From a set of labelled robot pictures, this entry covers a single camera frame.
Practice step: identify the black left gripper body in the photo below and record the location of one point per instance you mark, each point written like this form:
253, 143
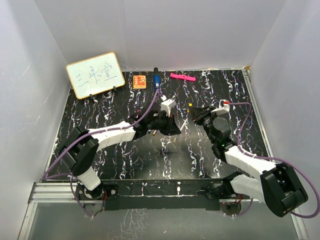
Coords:
161, 124

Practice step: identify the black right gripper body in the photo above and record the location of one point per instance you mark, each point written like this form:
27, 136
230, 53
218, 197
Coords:
207, 122

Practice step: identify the orange white pen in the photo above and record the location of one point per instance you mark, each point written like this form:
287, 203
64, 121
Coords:
181, 129

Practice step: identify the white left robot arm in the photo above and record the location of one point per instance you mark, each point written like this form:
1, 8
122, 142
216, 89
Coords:
78, 152

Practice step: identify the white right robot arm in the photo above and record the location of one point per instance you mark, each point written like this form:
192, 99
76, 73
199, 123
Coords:
275, 184

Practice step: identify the pink plastic clip bar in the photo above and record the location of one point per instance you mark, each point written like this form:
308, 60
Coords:
183, 77

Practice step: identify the orange small notebook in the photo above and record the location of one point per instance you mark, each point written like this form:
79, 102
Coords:
139, 82

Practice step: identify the blue stapler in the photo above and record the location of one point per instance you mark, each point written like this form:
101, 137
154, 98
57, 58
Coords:
156, 78

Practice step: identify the small whiteboard with writing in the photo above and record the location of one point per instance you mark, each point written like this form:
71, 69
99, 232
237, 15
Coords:
95, 75

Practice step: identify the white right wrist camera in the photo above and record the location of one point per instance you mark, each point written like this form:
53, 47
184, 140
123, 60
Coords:
223, 108

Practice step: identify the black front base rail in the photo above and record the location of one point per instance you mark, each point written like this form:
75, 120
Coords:
115, 195

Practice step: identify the aluminium frame rail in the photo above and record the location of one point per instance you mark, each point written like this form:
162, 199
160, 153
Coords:
51, 192

